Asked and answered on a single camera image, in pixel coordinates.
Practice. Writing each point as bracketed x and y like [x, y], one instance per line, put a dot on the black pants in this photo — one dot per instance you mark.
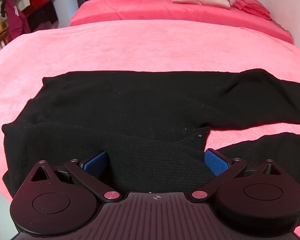
[154, 126]

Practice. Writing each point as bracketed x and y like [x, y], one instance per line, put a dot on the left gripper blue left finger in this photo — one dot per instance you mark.
[94, 164]

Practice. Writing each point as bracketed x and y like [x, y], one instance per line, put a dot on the near bed pink blanket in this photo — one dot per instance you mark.
[136, 45]

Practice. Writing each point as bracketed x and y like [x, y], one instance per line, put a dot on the folded red blanket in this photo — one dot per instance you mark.
[253, 7]

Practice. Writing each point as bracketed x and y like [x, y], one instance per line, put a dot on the hanging clothes on rack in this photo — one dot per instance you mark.
[26, 16]

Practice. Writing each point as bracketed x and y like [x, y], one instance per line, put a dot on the far bed red blanket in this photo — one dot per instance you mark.
[114, 10]

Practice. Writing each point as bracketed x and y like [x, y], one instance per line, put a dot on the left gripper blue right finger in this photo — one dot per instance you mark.
[216, 162]

